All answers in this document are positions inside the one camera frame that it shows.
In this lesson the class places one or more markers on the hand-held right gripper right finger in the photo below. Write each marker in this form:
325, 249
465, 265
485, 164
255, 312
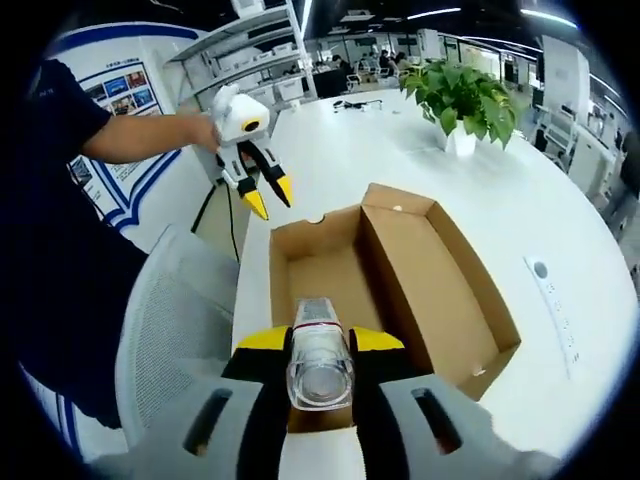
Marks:
385, 365

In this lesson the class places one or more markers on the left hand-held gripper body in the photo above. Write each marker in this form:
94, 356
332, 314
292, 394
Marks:
237, 117

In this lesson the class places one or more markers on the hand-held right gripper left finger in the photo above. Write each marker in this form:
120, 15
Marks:
250, 365

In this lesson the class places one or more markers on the clear plastic bottle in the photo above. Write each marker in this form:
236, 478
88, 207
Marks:
320, 360

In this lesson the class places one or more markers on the brown cardboard shoe box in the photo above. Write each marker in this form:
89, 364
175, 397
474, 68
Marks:
440, 280

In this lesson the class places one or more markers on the person's left hand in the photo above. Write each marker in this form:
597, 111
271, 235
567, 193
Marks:
205, 132

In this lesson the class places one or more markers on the row of white storage bins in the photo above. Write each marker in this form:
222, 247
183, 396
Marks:
287, 90

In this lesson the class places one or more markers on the metal storage shelf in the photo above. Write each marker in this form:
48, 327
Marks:
235, 35

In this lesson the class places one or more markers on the grey mesh office chair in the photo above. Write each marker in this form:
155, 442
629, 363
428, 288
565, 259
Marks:
170, 320

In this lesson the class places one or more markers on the person in dark shirt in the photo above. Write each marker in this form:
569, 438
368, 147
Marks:
60, 225

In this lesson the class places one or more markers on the green potted plant white pot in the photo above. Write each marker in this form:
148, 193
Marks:
460, 90

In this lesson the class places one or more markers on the white office chair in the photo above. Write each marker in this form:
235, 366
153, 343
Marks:
555, 132

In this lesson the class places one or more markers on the blue white wall poster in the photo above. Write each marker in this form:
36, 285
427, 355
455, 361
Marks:
150, 65

